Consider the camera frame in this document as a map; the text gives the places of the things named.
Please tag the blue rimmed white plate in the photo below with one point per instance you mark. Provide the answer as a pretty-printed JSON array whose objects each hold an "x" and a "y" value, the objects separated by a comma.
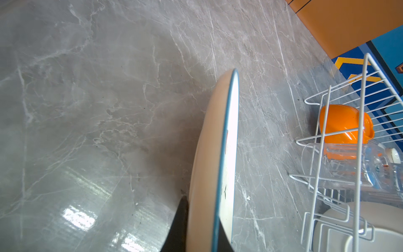
[{"x": 212, "y": 189}]

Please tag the plain white plate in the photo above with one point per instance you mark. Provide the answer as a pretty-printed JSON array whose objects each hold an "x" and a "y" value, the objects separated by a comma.
[{"x": 384, "y": 241}]

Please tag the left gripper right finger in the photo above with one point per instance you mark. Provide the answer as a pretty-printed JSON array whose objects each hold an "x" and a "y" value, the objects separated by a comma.
[{"x": 223, "y": 244}]

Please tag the clear plastic cup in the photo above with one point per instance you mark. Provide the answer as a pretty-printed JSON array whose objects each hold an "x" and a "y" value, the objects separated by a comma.
[{"x": 336, "y": 165}]

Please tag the white wire dish rack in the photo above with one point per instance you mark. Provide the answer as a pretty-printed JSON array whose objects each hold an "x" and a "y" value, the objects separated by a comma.
[{"x": 369, "y": 91}]

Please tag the striped bowl white base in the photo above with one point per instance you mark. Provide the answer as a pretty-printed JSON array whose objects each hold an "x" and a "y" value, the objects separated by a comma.
[{"x": 394, "y": 156}]

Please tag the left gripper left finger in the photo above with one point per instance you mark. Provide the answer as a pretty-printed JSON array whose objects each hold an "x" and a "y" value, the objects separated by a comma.
[{"x": 176, "y": 238}]

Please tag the orange bowl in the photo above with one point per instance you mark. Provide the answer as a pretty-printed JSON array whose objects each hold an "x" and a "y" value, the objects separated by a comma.
[{"x": 343, "y": 117}]

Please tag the clear faceted glass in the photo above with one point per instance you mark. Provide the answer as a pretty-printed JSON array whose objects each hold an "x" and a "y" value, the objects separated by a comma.
[{"x": 380, "y": 176}]

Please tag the dark green rimmed plate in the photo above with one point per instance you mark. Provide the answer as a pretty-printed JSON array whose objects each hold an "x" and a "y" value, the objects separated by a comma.
[{"x": 333, "y": 235}]

